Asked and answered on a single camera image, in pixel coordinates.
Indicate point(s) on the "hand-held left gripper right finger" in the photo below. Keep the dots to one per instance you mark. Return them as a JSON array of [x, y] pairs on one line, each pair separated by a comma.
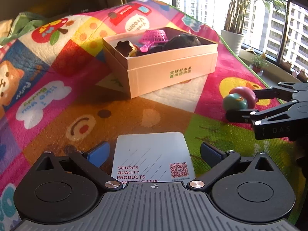
[[211, 154]]

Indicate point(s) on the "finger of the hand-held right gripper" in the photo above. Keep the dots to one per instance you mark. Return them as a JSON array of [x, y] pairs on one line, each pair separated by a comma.
[[240, 116], [284, 90]]

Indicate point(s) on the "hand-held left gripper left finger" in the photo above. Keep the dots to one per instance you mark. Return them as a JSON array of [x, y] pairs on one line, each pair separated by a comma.
[[98, 155]]

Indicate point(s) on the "teal squishy toy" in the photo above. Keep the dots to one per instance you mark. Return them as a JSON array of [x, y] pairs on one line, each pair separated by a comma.
[[233, 102]]

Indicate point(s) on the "pink squishy toy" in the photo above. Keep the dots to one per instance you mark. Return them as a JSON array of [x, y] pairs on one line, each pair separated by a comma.
[[245, 96]]

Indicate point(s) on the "white printed card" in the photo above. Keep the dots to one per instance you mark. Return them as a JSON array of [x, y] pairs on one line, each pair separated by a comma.
[[149, 154]]

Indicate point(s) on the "pale cardboard box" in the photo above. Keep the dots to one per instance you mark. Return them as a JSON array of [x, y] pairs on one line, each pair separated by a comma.
[[168, 74]]

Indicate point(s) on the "black plush toy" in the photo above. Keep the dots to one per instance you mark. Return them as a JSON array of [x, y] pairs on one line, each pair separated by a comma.
[[182, 42]]

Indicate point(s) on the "pink cupcake toy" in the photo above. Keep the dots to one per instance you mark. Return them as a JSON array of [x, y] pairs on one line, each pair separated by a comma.
[[125, 48]]

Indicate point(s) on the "pink plastic basket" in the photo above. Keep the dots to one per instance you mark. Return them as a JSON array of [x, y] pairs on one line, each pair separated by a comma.
[[155, 36]]

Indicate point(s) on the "small windowsill figurine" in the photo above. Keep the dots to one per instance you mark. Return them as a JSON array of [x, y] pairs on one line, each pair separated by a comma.
[[250, 50], [286, 65], [302, 75]]

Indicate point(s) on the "small potted plant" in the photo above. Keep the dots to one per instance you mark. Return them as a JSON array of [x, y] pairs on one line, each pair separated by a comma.
[[258, 63]]

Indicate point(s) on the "colourful cartoon play mat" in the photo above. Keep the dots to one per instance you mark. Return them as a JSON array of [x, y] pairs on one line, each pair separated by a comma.
[[72, 105]]

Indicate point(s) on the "palm plant in white pot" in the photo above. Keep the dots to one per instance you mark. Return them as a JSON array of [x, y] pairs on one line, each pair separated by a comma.
[[232, 41]]

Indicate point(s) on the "digital clock display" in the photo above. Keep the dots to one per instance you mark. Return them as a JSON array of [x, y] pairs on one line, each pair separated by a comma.
[[85, 10]]

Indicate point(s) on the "green blanket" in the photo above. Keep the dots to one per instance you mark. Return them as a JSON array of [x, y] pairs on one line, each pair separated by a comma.
[[26, 24]]

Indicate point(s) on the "beige pillow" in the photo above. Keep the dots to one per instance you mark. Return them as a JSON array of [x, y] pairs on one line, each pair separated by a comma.
[[4, 25]]

